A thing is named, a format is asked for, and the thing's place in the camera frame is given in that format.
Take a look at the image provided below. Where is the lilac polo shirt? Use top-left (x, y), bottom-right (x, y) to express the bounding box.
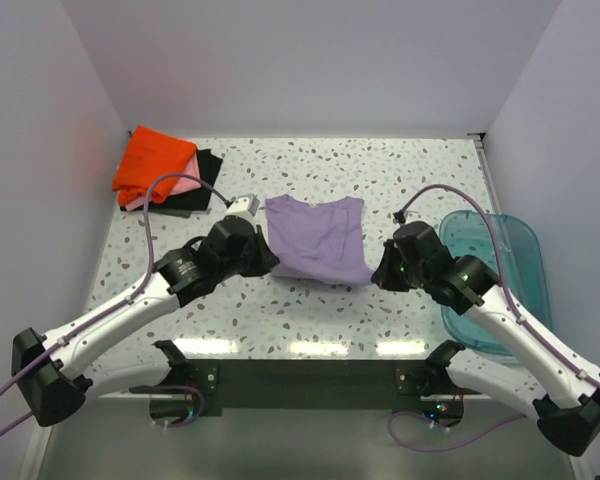
top-left (265, 195), bottom-right (372, 286)

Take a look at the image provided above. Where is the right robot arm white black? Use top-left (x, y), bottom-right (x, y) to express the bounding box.
top-left (372, 221), bottom-right (600, 457)

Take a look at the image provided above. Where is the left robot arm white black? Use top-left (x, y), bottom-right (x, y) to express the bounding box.
top-left (11, 215), bottom-right (279, 427)

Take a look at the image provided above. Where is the folded black t shirt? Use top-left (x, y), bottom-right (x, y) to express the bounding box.
top-left (119, 148), bottom-right (225, 219)

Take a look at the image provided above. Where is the folded pink t shirt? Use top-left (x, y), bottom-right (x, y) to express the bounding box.
top-left (120, 154), bottom-right (201, 211)

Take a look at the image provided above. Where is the teal plastic basket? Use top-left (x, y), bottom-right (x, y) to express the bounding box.
top-left (439, 210), bottom-right (553, 363)

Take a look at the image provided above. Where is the folded orange t shirt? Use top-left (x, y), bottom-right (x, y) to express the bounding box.
top-left (112, 125), bottom-right (197, 207)

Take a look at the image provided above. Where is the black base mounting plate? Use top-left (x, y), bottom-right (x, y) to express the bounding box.
top-left (128, 357), bottom-right (485, 426)

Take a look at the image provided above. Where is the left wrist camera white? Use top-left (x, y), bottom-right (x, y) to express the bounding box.
top-left (225, 194), bottom-right (260, 221)

